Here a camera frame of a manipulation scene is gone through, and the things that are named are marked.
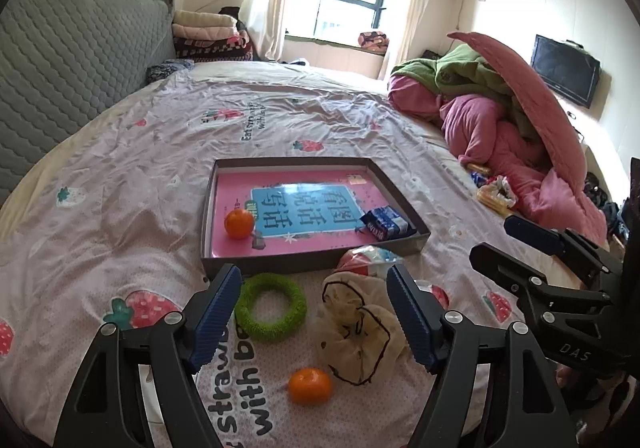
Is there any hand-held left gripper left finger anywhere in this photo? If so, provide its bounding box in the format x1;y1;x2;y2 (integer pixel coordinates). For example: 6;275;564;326
52;263;243;448

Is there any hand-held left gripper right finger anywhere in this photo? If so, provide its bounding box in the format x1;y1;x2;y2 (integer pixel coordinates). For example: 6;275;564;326
385;263;578;448

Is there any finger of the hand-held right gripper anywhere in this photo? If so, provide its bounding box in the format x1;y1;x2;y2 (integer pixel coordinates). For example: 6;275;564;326
470;242;612;329
504;214;623;285

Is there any red and white plastic bag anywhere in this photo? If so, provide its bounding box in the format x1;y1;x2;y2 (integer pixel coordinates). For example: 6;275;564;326
335;245;431;289

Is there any grey cardboard box tray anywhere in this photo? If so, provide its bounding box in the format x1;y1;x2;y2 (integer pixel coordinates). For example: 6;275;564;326
200;157;432;279

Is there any orange tangerine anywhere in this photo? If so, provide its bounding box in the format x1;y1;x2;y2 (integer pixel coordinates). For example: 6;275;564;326
223;209;255;240
288;367;333;405

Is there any yellow snack packet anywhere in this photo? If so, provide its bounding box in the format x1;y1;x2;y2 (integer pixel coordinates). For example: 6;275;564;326
475;175;518;214

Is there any dark clothes pile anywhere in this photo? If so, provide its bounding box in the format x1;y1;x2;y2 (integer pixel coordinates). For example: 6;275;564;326
582;171;626;239

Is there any blue white snack packet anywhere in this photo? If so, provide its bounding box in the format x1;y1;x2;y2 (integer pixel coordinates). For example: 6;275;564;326
360;205;417;241

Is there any pink quilt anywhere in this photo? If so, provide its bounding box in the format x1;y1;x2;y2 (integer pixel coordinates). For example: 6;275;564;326
387;73;608;244

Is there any pink and blue book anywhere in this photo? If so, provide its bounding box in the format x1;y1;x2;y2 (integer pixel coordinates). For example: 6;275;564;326
210;171;401;259

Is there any black flat television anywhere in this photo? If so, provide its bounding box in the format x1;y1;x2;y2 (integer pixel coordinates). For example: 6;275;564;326
530;34;602;109

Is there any green blanket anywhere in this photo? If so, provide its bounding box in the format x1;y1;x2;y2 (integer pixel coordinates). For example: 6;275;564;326
390;43;541;139

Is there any patterned bag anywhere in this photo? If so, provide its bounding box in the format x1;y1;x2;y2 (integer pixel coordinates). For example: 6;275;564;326
357;31;390;54

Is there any dark patterned cloth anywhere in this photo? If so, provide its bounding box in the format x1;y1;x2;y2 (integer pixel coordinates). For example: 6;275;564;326
145;59;195;84

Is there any dark checkered folded blanket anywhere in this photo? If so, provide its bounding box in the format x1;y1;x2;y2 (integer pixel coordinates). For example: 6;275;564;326
175;31;256;62

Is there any pink folded blanket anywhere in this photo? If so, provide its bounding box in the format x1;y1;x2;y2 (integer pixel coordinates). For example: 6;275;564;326
172;23;242;42

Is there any cream folded blanket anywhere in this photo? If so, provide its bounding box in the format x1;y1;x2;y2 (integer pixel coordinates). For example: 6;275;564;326
172;10;236;29

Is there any grey quilted headboard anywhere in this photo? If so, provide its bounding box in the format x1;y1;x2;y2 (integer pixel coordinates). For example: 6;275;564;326
0;0;177;206

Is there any green bristly ring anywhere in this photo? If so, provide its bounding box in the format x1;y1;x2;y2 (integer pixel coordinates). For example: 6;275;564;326
234;272;308;343

